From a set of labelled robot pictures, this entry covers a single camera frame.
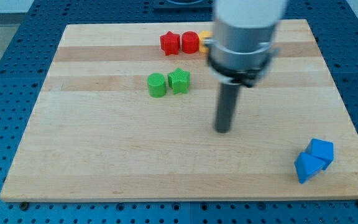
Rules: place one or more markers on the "red cylinder block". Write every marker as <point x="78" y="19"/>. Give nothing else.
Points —
<point x="189" y="42"/>

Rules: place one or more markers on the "blue triangle block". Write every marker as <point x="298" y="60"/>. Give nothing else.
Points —
<point x="307" y="166"/>

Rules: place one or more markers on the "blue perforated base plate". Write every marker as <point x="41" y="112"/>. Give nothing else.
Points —
<point x="28" y="56"/>

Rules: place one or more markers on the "yellow block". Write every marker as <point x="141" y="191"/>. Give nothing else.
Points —
<point x="205" y="41"/>

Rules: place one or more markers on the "red star block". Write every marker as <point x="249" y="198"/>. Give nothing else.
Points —
<point x="170" y="43"/>

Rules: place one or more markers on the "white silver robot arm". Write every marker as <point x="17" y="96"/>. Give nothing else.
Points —
<point x="240" y="49"/>

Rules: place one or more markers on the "wooden board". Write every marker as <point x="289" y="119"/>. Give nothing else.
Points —
<point x="96" y="135"/>

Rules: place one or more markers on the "blue cube block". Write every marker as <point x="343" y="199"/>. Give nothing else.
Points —
<point x="321" y="149"/>

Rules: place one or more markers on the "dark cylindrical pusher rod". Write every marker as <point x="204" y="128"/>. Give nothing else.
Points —
<point x="226" y="107"/>

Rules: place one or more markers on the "green cylinder block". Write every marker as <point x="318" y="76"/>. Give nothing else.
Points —
<point x="156" y="85"/>

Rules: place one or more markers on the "green star block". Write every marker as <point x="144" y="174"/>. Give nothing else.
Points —
<point x="179" y="81"/>

